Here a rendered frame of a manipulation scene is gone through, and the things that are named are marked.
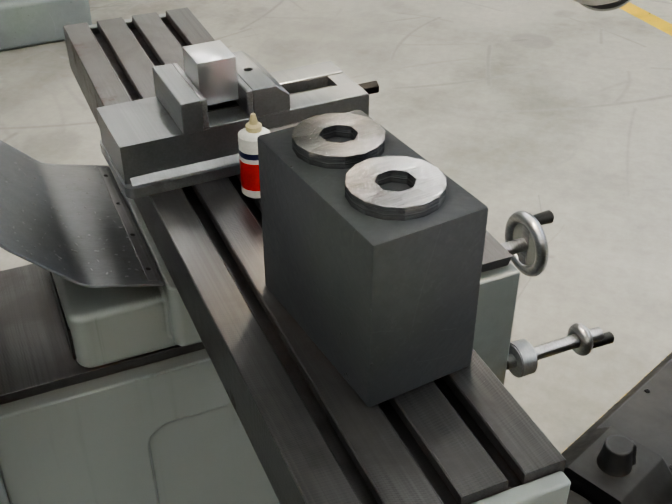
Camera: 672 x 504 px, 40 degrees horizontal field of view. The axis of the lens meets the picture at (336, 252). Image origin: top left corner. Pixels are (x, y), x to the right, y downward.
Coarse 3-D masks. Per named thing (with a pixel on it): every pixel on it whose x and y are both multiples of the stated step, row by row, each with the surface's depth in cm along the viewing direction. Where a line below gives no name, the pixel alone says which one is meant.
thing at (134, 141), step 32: (320, 64) 133; (160, 96) 122; (192, 96) 115; (320, 96) 124; (352, 96) 124; (128, 128) 117; (160, 128) 117; (192, 128) 116; (224, 128) 118; (128, 160) 115; (160, 160) 117; (192, 160) 119; (224, 160) 120; (128, 192) 116; (160, 192) 117
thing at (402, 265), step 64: (320, 128) 89; (384, 128) 92; (320, 192) 82; (384, 192) 80; (448, 192) 82; (320, 256) 86; (384, 256) 77; (448, 256) 81; (320, 320) 90; (384, 320) 81; (448, 320) 85; (384, 384) 85
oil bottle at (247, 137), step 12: (252, 120) 112; (240, 132) 113; (252, 132) 112; (264, 132) 113; (240, 144) 113; (252, 144) 112; (240, 156) 114; (252, 156) 113; (240, 168) 115; (252, 168) 114; (252, 180) 115; (252, 192) 116
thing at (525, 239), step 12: (516, 216) 160; (528, 216) 157; (540, 216) 158; (552, 216) 158; (516, 228) 162; (528, 228) 157; (540, 228) 156; (516, 240) 159; (528, 240) 159; (540, 240) 155; (516, 252) 159; (528, 252) 160; (540, 252) 156; (516, 264) 163; (528, 264) 161; (540, 264) 157
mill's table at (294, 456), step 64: (128, 64) 150; (192, 192) 122; (192, 256) 106; (256, 256) 106; (192, 320) 109; (256, 320) 97; (256, 384) 89; (320, 384) 89; (448, 384) 91; (256, 448) 91; (320, 448) 82; (384, 448) 82; (448, 448) 82; (512, 448) 82
